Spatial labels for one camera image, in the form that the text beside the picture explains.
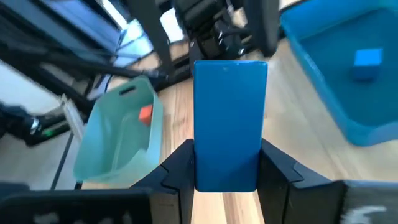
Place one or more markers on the small red cube block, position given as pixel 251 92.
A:
pixel 145 115

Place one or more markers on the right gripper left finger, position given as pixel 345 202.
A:
pixel 174 186

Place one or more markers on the blue plastic bin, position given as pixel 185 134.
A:
pixel 335 102

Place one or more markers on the black desk caster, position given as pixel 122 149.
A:
pixel 34 127

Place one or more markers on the blue rectangular block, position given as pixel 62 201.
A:
pixel 230 124

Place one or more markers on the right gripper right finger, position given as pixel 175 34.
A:
pixel 280 193

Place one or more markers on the dark grey desk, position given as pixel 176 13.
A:
pixel 77 25

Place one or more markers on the small blue cube block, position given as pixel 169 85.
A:
pixel 367 63

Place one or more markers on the green plastic bin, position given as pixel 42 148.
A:
pixel 105 149

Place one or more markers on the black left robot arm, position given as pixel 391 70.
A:
pixel 211 28

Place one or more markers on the black aluminium table frame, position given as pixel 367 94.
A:
pixel 177 76

